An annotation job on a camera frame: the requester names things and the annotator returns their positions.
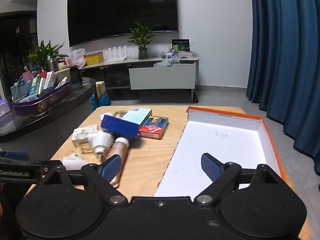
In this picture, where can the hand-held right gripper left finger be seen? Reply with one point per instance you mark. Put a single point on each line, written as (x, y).
(111, 168)

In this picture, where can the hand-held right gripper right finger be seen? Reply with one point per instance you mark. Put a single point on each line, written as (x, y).
(211, 167)

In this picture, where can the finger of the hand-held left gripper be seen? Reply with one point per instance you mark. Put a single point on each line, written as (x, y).
(16, 156)

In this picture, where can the copper cosmetic tube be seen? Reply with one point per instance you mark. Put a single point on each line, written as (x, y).
(119, 150)

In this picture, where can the orange and white cardboard box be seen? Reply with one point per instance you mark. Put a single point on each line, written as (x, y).
(225, 142)

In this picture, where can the white repellent device with bottle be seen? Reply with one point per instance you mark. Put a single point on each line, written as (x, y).
(101, 140)

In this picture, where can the white plug-in repellent device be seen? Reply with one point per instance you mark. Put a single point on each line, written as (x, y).
(72, 161)

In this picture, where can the blue plastic case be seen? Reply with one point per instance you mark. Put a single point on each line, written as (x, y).
(120, 125)

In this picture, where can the white printed carton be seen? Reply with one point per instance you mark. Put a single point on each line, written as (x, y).
(81, 133)

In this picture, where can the playing card box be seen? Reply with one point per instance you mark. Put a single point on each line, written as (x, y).
(153, 127)

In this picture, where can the purple cloth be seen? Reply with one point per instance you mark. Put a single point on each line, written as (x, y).
(5, 107)

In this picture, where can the small glass bottle white cap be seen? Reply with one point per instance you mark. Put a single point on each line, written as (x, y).
(120, 114)

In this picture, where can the purple tin tray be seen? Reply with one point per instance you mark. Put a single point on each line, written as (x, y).
(42, 102)

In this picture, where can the teal cardboard box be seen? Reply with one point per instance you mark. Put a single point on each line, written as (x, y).
(138, 115)

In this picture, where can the black coffee table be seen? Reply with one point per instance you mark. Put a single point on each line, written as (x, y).
(62, 115)

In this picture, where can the blue bottle pack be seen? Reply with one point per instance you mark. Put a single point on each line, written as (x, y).
(102, 101)

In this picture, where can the dark rolled mat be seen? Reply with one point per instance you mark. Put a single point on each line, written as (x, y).
(195, 98)

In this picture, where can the row of medicine boxes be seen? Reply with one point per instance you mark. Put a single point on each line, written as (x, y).
(41, 83)

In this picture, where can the white and yellow carton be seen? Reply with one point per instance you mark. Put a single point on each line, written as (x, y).
(100, 88)

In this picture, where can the white plastic bottle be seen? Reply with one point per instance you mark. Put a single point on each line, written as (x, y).
(62, 82)

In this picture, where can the beige box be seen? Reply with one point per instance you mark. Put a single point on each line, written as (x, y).
(62, 75)

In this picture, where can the TV cabinet with white drawer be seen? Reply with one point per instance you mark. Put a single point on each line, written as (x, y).
(162, 76)

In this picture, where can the dark wooden cabinet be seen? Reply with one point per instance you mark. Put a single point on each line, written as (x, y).
(17, 50)

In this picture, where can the potted plant in metal pot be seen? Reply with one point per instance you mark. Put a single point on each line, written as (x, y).
(46, 52)

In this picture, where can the yellow box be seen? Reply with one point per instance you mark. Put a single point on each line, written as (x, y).
(94, 58)

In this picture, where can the clear plastic bags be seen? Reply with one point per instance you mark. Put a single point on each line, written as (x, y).
(163, 64)

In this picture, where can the white router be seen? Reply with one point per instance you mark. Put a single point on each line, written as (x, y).
(117, 55)

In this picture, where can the white and red plastic bag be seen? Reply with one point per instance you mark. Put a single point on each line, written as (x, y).
(75, 58)

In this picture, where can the pile of small boxes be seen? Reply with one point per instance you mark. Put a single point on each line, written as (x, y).
(170, 55)

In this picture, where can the black and green box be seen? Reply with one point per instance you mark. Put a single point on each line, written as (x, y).
(180, 45)

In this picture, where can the blue curtain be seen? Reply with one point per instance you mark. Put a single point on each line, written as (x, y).
(285, 55)

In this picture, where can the potted plant in glass vase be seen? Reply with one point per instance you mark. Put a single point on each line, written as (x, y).
(142, 36)

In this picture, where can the black wall television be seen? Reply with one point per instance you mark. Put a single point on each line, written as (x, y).
(120, 7)

